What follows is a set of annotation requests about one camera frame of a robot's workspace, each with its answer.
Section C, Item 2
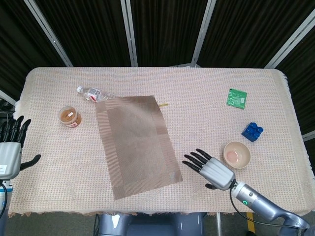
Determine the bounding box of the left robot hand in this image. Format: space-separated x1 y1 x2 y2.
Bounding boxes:
0 115 42 180

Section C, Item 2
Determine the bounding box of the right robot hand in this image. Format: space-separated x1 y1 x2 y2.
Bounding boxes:
182 148 238 191

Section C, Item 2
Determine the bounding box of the light brown bowl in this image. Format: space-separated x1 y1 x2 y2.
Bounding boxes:
223 141 252 169

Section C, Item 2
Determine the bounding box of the brown woven placemat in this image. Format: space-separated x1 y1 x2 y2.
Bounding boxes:
95 95 183 201

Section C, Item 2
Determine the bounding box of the blue toy brick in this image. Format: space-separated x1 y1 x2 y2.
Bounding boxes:
241 121 264 143

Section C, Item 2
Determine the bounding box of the clear jar of rubber bands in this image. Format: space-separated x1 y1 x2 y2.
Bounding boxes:
58 106 82 128

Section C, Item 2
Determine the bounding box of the beige woven tablecloth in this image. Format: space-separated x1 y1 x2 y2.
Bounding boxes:
0 66 315 219

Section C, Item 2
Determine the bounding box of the green foil packet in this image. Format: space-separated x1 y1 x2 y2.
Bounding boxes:
226 88 248 109

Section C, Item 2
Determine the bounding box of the grey robot torso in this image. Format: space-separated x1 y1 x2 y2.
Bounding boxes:
94 212 207 236

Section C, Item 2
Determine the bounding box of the clear plastic water bottle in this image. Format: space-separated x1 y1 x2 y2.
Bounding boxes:
76 86 116 103

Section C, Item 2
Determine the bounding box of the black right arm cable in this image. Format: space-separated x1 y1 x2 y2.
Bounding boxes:
230 183 298 228

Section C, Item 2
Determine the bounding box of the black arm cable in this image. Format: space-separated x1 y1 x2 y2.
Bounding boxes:
0 183 8 219
230 183 298 228

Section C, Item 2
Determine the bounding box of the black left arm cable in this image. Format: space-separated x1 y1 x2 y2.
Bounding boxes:
0 183 8 219

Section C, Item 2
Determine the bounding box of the dark equipment with cables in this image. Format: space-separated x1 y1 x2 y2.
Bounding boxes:
0 98 15 123

